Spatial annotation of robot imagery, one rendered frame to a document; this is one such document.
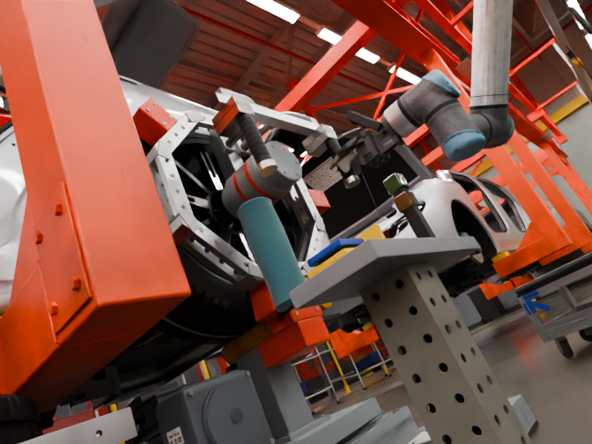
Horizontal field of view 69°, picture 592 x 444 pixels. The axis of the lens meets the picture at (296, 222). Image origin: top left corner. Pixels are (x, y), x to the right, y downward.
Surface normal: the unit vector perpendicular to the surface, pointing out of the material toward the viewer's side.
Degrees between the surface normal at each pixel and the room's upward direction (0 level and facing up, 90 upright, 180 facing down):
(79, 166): 90
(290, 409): 90
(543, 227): 90
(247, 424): 90
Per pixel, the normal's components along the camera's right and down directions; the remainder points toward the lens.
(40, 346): -0.65, -0.02
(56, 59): 0.66, -0.52
